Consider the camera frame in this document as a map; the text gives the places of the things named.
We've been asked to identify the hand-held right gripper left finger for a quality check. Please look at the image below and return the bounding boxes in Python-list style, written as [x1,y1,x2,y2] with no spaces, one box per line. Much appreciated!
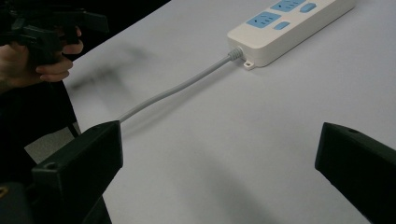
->
[31,119,124,224]

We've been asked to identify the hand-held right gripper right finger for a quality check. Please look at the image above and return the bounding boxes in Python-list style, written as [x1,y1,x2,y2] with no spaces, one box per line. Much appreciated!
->
[314,121,396,224]

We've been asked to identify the white power strip blue sockets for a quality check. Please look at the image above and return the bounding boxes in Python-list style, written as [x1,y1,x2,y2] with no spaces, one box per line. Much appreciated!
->
[226,0,358,71]

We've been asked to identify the grey power strip cable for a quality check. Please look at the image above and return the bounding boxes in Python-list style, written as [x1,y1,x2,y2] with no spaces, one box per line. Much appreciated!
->
[118,47,245,123]

